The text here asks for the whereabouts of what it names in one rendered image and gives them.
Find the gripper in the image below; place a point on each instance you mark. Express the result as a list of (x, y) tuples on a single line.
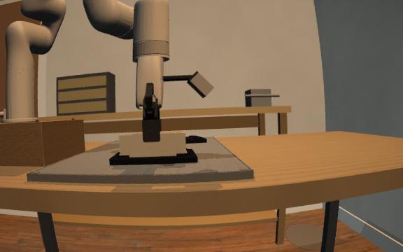
[(149, 80)]

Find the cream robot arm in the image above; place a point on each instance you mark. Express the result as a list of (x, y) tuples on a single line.
[(150, 34)]

